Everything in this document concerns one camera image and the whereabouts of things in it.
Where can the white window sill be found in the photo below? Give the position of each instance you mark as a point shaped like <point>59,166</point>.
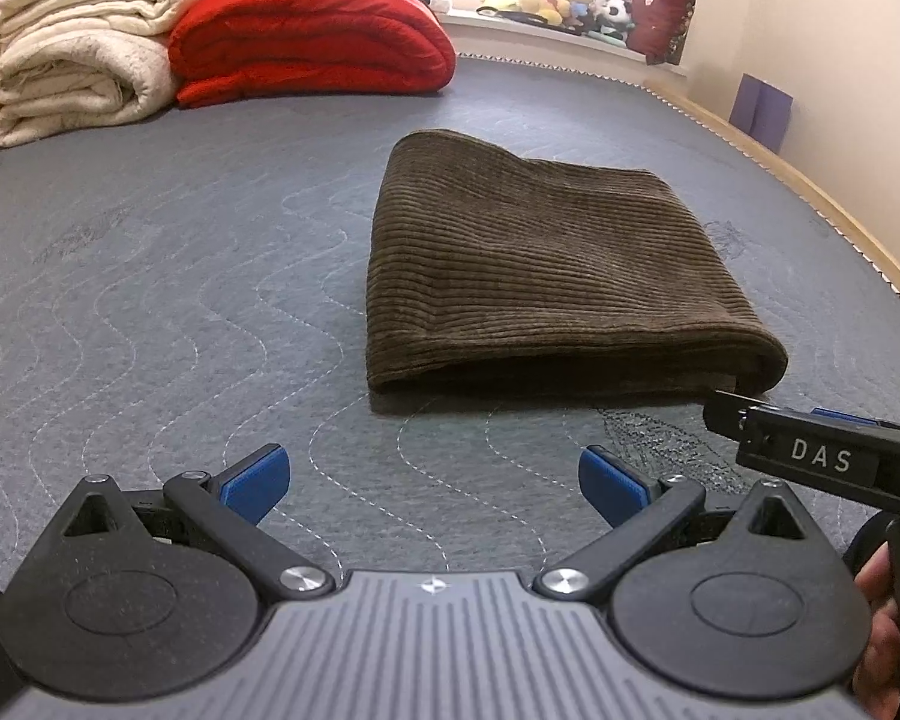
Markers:
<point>540,41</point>

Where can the wooden bed frame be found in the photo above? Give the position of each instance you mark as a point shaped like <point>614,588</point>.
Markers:
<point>817,195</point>

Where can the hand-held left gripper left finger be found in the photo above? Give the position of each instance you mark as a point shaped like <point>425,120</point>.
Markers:
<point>259,480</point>

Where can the person's right hand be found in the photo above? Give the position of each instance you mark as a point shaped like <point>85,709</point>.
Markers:
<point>881,660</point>

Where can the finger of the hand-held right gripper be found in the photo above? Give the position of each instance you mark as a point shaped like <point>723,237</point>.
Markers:
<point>855,418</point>
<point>724,412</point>

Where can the dark red cushion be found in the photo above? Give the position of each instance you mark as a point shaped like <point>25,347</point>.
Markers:
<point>664,19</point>

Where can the pale yellow plush toy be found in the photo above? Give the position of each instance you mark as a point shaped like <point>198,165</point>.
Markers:
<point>521,4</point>

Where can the grey quilted mattress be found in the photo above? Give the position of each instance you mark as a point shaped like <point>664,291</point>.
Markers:
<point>157,277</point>

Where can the purple yoga mat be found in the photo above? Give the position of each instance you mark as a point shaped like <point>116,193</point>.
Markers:
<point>761,112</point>

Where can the cream fleece folded blanket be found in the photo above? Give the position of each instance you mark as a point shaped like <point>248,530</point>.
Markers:
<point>75,52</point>

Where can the white plush toy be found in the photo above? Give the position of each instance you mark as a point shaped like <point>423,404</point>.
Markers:
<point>441,1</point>

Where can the red folded blanket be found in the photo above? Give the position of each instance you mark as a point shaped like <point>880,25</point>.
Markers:
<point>307,37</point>

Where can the panda plush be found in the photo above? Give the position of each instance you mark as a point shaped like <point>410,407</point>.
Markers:
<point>615,19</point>

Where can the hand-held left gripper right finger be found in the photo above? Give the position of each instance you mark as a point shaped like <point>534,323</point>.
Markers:
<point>615,484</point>

